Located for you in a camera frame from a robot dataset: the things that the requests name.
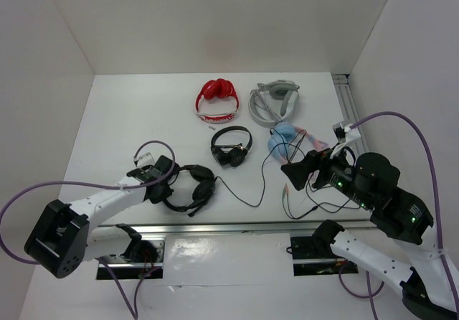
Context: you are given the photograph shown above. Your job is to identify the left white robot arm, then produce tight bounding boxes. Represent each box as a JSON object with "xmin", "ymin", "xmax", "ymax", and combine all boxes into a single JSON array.
[{"xmin": 24, "ymin": 156, "xmax": 179, "ymax": 278}]

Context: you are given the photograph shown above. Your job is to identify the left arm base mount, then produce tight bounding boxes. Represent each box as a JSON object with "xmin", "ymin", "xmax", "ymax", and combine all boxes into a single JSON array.
[{"xmin": 102, "ymin": 224, "xmax": 165, "ymax": 280}]

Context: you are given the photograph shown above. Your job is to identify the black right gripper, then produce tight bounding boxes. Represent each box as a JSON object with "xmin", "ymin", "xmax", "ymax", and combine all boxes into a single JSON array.
[{"xmin": 278, "ymin": 138, "xmax": 372, "ymax": 207}]

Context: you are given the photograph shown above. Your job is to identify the red white headphones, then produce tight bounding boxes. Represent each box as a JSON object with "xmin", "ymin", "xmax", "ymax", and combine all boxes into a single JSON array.
[{"xmin": 194, "ymin": 78, "xmax": 240, "ymax": 124}]

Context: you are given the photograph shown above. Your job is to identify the small black headphones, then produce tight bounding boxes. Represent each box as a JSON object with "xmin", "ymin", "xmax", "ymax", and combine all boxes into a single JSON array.
[{"xmin": 210, "ymin": 126, "xmax": 253, "ymax": 167}]

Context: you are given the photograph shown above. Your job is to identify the aluminium front table rail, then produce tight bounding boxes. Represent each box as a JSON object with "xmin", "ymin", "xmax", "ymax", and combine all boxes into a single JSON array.
[{"xmin": 77, "ymin": 220, "xmax": 376, "ymax": 235}]

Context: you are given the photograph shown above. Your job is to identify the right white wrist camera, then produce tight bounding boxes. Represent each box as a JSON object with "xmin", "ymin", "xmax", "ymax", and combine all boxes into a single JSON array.
[{"xmin": 332, "ymin": 121, "xmax": 361, "ymax": 155}]

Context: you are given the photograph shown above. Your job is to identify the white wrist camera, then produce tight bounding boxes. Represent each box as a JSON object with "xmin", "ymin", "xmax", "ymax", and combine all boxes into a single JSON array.
[
  {"xmin": 133, "ymin": 152, "xmax": 155, "ymax": 168},
  {"xmin": 332, "ymin": 121, "xmax": 361, "ymax": 155}
]

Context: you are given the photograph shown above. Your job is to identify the grey white headphones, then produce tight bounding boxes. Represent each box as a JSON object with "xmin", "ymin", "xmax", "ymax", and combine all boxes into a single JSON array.
[{"xmin": 248, "ymin": 80, "xmax": 300, "ymax": 128}]

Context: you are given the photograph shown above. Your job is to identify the aluminium side rail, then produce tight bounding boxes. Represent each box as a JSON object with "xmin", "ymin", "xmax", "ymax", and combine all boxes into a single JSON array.
[{"xmin": 331, "ymin": 74, "xmax": 369, "ymax": 155}]

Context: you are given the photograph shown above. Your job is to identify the blue pink cat headphones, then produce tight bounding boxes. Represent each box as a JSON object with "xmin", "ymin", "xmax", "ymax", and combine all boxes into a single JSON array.
[{"xmin": 268, "ymin": 122, "xmax": 328, "ymax": 164}]

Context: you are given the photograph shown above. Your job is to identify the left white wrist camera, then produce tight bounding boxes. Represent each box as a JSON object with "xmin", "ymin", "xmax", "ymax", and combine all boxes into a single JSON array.
[{"xmin": 133, "ymin": 152, "xmax": 155, "ymax": 168}]

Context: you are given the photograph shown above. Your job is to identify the large black gaming headset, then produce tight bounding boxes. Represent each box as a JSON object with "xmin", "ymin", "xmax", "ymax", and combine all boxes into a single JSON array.
[{"xmin": 162, "ymin": 164, "xmax": 216, "ymax": 217}]

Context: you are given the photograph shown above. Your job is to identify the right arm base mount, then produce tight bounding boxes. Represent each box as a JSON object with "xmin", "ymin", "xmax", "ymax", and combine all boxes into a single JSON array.
[{"xmin": 285, "ymin": 220, "xmax": 358, "ymax": 277}]

